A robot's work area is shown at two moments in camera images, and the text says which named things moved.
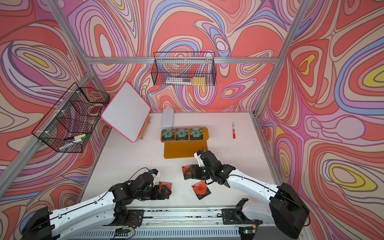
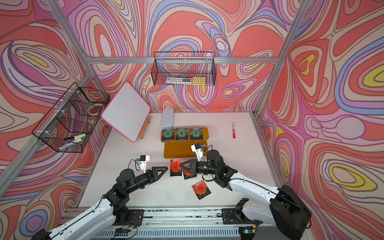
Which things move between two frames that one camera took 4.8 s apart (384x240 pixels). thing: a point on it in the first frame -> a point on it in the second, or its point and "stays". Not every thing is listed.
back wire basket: (184, 69) stays
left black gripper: (162, 196) -> (150, 176)
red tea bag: (201, 189) stays
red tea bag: (167, 184) -> (175, 164)
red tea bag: (185, 168) stays
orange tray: (184, 142) stays
